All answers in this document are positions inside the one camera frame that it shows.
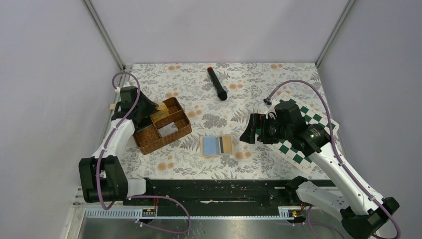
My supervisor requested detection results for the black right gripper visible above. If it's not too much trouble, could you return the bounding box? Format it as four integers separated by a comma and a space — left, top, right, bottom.
239, 113, 292, 144

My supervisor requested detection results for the orange credit card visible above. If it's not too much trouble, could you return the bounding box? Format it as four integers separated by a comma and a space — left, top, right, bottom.
156, 102, 169, 112

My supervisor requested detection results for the beige leather card holder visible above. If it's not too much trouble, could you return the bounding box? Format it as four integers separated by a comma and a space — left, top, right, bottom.
200, 135, 235, 157

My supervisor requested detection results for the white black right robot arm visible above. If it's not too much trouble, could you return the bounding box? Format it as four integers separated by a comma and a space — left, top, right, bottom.
240, 101, 400, 239

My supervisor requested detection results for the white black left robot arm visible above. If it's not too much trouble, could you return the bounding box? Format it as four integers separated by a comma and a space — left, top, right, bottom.
78, 86, 158, 205

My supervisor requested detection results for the black card in basket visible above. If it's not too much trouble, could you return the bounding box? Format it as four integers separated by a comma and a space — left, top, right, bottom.
135, 118, 153, 133

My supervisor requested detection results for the gold card in basket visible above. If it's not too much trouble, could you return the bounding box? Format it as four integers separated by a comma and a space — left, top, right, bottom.
150, 111, 170, 122

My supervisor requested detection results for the silver card in basket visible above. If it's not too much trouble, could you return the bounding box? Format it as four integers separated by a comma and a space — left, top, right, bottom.
158, 122, 178, 137

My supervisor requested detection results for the blue credit card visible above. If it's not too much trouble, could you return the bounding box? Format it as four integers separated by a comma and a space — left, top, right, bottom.
202, 136, 219, 156

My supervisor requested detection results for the brown woven divided basket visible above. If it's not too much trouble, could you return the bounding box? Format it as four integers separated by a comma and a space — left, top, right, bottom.
133, 97, 192, 155

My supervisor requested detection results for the black microphone orange tip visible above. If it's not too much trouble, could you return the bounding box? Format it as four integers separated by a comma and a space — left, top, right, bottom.
207, 66, 227, 101

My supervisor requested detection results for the green white chessboard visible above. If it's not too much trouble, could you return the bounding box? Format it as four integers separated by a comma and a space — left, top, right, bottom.
269, 93, 330, 174

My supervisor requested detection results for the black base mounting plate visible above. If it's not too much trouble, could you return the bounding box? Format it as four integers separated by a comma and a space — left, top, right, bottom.
123, 179, 310, 217

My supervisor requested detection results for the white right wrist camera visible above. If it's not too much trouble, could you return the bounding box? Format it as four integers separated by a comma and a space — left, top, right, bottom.
264, 99, 280, 118

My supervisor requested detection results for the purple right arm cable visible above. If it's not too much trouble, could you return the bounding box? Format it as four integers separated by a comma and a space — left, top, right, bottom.
263, 79, 402, 239

